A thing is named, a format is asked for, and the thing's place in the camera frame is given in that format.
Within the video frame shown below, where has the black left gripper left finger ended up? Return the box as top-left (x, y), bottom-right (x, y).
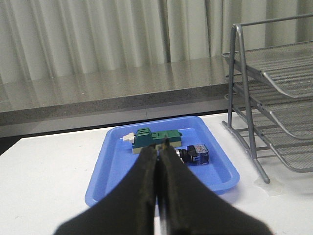
top-left (55, 147), bottom-right (157, 235)

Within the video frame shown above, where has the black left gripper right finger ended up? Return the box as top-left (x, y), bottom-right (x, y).
top-left (157, 140), bottom-right (272, 235)

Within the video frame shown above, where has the red emergency push button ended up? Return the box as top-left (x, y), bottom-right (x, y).
top-left (176, 144), bottom-right (209, 165)

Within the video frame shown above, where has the silver mesh tiered rack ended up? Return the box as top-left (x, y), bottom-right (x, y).
top-left (223, 23), bottom-right (313, 183)

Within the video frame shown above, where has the blue plastic tray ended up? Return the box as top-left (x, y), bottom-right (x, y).
top-left (85, 116), bottom-right (240, 207)

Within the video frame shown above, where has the green terminal block component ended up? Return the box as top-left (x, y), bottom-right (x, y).
top-left (123, 128), bottom-right (182, 154)

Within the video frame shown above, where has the grey stone counter ledge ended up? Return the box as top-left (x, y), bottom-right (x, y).
top-left (0, 56), bottom-right (228, 137)

